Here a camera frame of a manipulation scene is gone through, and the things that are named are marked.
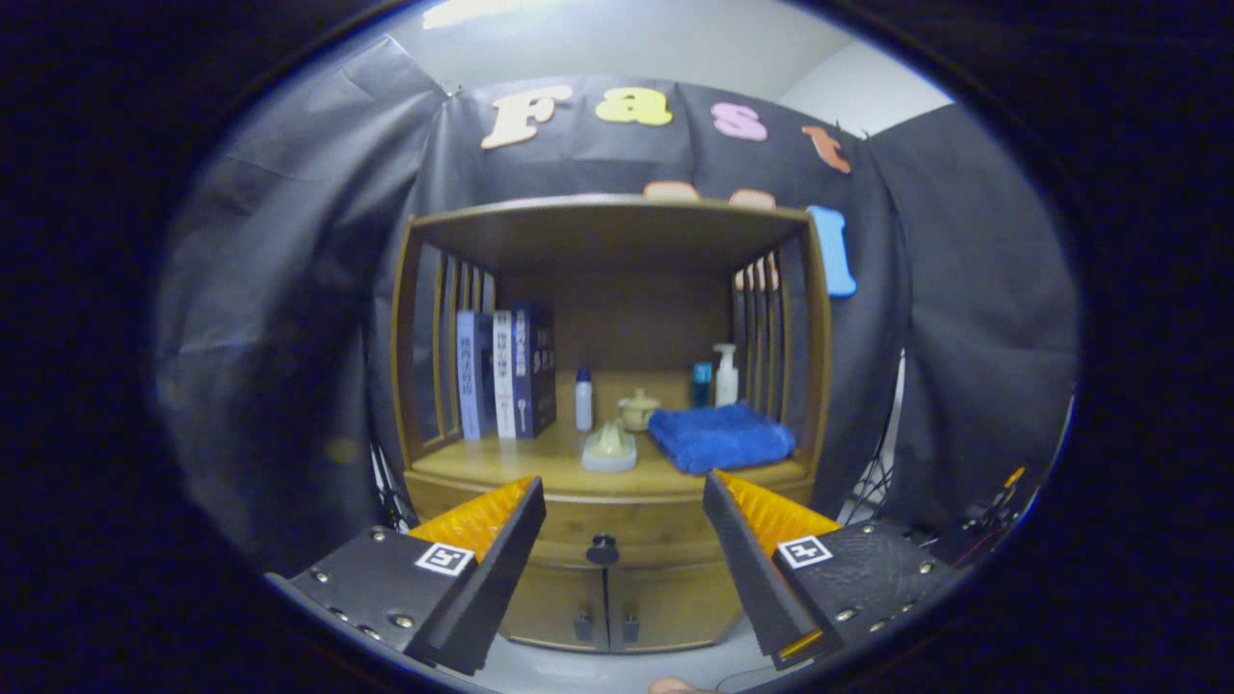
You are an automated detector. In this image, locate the beige lidded teacup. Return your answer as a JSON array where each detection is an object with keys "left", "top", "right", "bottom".
[{"left": 618, "top": 388, "right": 662, "bottom": 433}]

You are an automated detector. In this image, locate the wooden cabinet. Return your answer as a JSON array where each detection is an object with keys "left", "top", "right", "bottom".
[{"left": 390, "top": 195, "right": 832, "bottom": 654}]

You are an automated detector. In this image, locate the blue folded towel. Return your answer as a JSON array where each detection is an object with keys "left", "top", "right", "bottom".
[{"left": 648, "top": 401, "right": 797, "bottom": 476}]

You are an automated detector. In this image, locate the white spine book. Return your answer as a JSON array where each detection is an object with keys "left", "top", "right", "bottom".
[{"left": 493, "top": 309, "right": 518, "bottom": 440}]

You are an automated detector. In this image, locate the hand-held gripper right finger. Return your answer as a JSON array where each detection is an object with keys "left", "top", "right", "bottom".
[{"left": 702, "top": 470, "right": 955, "bottom": 672}]

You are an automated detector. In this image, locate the pale green scrub brush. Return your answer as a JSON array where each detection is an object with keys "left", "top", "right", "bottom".
[{"left": 581, "top": 420, "right": 638, "bottom": 474}]

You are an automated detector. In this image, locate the pale blue book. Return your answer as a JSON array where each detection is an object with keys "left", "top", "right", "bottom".
[{"left": 456, "top": 309, "right": 496, "bottom": 441}]

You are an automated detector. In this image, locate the wooden cabinet door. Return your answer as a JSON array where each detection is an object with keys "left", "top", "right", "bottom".
[
  {"left": 499, "top": 564, "right": 608, "bottom": 654},
  {"left": 605, "top": 564, "right": 741, "bottom": 654}
]

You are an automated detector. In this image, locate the orange black device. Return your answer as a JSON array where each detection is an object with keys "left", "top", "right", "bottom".
[{"left": 954, "top": 466, "right": 1028, "bottom": 560}]

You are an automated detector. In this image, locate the wooden countertop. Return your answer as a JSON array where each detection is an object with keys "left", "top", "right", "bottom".
[{"left": 410, "top": 424, "right": 811, "bottom": 502}]

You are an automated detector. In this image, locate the wooden drawer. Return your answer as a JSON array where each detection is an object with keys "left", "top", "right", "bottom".
[{"left": 405, "top": 469, "right": 816, "bottom": 570}]

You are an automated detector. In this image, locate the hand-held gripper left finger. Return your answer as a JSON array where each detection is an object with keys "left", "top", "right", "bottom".
[{"left": 289, "top": 474, "right": 548, "bottom": 678}]

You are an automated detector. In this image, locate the dark blue book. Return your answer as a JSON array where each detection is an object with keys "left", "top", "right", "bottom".
[{"left": 511, "top": 302, "right": 557, "bottom": 440}]

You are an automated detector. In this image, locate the white pump bottle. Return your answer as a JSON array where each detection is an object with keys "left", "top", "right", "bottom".
[{"left": 712, "top": 343, "right": 740, "bottom": 407}]

